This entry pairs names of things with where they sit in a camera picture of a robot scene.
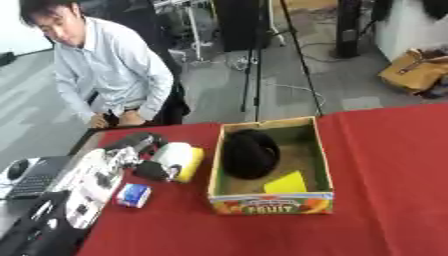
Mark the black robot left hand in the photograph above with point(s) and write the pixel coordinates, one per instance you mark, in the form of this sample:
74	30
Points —
137	140

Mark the white and yellow cylinder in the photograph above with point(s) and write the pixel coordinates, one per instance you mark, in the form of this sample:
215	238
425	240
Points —
182	160

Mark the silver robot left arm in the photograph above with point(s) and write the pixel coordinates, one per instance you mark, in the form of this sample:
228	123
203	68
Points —
87	186

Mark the tan cardboard box green inside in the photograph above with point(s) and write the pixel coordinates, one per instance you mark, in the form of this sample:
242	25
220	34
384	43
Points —
269	204

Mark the small blue and white pack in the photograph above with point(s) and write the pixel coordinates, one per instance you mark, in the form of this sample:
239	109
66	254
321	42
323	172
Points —
134	195

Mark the person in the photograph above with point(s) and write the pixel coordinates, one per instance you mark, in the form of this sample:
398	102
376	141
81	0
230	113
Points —
108	63

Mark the black laptop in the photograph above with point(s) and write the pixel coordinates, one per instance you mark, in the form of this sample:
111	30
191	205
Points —
39	178

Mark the black round object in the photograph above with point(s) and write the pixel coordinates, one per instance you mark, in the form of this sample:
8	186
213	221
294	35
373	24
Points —
249	154

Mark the black computer mouse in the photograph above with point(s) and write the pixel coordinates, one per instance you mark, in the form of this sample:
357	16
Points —
17	168

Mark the white metal rack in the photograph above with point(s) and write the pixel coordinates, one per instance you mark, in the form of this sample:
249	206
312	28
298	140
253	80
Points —
195	26

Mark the black tripod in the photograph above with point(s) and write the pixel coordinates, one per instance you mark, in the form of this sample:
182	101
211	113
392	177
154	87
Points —
255	66

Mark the black cabinet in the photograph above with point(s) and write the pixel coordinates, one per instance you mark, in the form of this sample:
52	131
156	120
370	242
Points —
240	25

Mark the yellow square block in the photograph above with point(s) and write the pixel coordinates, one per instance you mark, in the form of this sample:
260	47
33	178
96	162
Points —
286	184

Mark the black tower speaker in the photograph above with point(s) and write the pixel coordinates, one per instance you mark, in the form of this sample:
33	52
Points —
348	30

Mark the tan bag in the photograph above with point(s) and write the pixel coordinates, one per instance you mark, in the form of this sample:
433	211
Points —
415	71

